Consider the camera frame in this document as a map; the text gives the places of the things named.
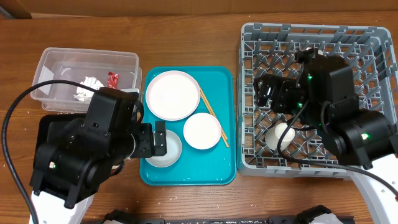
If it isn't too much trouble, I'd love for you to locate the grey bowl with rice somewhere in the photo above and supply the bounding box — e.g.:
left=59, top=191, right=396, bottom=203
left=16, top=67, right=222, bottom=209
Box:
left=146, top=129, right=182, bottom=168

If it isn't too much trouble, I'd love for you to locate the white cup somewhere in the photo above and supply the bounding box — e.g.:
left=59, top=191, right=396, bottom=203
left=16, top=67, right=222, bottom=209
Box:
left=265, top=123, right=295, bottom=151

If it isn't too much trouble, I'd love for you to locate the medium white plate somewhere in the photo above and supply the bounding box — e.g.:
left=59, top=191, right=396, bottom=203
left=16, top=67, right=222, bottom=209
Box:
left=183, top=113, right=221, bottom=150

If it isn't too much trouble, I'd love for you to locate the large white plate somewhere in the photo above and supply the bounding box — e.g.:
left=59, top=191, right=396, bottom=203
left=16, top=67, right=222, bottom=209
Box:
left=146, top=70, right=201, bottom=121

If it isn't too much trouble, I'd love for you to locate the red snack wrapper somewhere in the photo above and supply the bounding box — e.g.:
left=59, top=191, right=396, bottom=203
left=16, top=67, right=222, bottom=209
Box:
left=107, top=72, right=119, bottom=89

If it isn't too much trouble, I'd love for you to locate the wooden chopstick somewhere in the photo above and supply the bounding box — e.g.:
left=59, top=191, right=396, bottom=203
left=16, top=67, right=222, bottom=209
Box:
left=198, top=85, right=229, bottom=141
left=198, top=86, right=229, bottom=148

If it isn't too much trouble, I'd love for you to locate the white paper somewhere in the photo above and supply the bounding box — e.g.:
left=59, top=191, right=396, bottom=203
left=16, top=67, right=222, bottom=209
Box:
left=73, top=76, right=105, bottom=103

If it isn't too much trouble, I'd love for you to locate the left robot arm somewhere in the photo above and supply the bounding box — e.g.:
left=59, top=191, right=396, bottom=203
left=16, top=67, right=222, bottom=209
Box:
left=30, top=87, right=167, bottom=223

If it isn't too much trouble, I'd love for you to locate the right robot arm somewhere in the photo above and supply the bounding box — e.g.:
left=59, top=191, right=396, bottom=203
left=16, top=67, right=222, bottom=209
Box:
left=253, top=48, right=397, bottom=223

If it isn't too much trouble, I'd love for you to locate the grey dish rack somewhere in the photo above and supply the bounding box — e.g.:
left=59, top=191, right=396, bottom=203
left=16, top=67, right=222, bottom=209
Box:
left=237, top=23, right=397, bottom=179

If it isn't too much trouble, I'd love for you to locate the teal serving tray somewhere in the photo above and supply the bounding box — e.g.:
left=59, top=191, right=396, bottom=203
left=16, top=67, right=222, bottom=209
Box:
left=139, top=66, right=237, bottom=186

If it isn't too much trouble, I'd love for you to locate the black tray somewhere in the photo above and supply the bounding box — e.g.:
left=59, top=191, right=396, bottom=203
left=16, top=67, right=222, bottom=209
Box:
left=35, top=113, right=86, bottom=150

